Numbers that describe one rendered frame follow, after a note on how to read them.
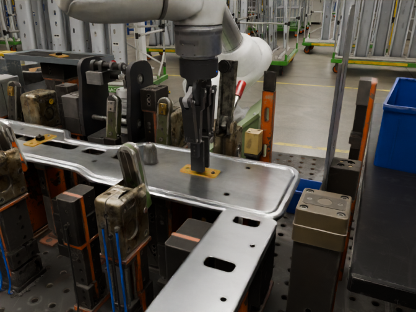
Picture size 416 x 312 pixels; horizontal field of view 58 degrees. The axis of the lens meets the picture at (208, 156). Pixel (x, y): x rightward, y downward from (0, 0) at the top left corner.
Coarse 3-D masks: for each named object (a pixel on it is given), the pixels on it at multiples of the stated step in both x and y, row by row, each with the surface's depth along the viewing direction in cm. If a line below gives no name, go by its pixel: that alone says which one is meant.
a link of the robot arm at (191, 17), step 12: (168, 0) 61; (180, 0) 62; (192, 0) 62; (204, 0) 63; (216, 0) 64; (168, 12) 63; (180, 12) 63; (192, 12) 64; (204, 12) 64; (216, 12) 65; (180, 24) 66; (192, 24) 65; (204, 24) 65; (216, 24) 67
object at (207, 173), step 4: (188, 164) 84; (184, 168) 82; (208, 168) 82; (184, 172) 81; (188, 172) 80; (192, 172) 80; (196, 172) 80; (200, 172) 80; (204, 172) 80; (208, 172) 80; (216, 172) 80; (204, 176) 79; (208, 176) 79; (212, 176) 78; (216, 176) 79
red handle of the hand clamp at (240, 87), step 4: (240, 80) 97; (240, 84) 96; (244, 84) 97; (236, 88) 96; (240, 88) 96; (244, 88) 96; (236, 92) 95; (240, 92) 95; (236, 96) 95; (240, 96) 95; (236, 100) 94; (236, 104) 94; (224, 116) 92; (224, 120) 91; (220, 124) 91; (224, 124) 90; (224, 128) 90
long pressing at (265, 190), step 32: (32, 128) 108; (32, 160) 89; (64, 160) 87; (160, 160) 87; (224, 160) 87; (256, 160) 86; (160, 192) 74; (192, 192) 73; (224, 192) 73; (256, 192) 73; (288, 192) 74
